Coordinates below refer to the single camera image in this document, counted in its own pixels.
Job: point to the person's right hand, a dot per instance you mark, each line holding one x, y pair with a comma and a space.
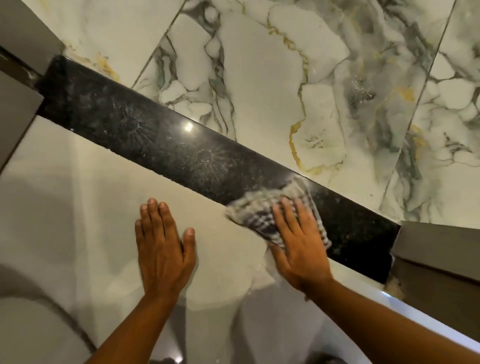
303, 255

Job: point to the person's left hand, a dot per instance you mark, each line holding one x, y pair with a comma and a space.
163, 262

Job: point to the person's right thumb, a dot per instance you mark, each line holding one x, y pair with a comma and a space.
279, 260

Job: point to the person's left middle finger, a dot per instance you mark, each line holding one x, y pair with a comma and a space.
154, 221

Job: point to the person's left little finger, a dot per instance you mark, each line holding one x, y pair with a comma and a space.
139, 238

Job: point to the person's left thumb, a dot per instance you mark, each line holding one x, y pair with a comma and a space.
189, 245

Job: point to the person's right little finger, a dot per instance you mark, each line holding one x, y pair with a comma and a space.
318, 234

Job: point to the person's right middle finger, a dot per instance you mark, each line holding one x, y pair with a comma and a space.
294, 219

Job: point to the striped grey cleaning cloth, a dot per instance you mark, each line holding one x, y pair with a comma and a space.
255, 213

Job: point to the person's right forearm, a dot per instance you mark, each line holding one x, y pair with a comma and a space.
375, 326

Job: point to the person's left forearm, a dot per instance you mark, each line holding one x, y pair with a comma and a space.
135, 330

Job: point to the black granite ledge strip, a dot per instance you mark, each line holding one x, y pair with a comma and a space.
180, 150

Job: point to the grey door frame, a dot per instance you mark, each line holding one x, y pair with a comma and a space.
438, 270
18, 75

